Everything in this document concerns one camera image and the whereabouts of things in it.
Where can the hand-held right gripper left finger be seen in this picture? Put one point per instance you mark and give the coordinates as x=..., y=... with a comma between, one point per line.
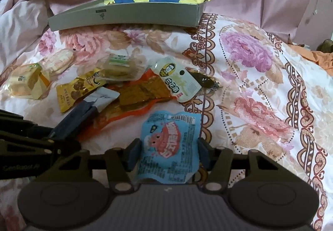
x=134, y=155

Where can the dark brown snack packet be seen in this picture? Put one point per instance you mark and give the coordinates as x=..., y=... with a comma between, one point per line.
x=204, y=80

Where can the floral bedsheet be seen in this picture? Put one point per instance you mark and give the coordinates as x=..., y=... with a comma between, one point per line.
x=260, y=90

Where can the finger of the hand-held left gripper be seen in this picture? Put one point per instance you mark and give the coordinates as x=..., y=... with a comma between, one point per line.
x=65, y=149
x=26, y=123

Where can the dark blue silver snack packet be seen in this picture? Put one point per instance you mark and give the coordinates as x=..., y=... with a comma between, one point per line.
x=83, y=113

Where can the orange cloth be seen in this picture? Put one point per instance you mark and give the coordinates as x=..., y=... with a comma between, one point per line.
x=316, y=57

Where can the grey cardboard box colourful inside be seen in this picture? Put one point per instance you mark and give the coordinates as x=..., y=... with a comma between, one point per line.
x=130, y=16

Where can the large orange snack packet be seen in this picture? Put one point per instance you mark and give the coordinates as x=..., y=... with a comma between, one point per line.
x=140, y=95

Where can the pale pink quilt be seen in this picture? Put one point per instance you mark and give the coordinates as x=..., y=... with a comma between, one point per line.
x=18, y=28

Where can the clear biscuit packet green label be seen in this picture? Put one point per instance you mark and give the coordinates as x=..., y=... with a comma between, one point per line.
x=121, y=68

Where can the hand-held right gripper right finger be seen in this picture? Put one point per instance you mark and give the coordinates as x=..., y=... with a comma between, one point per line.
x=205, y=155

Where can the yellow snack packet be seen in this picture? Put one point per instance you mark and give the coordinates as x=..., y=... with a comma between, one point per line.
x=75, y=90

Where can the round rice cracker packet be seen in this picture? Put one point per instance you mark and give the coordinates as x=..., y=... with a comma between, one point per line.
x=58, y=60

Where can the yellow white sandwich cake packet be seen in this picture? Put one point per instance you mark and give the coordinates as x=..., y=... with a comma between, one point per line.
x=24, y=81

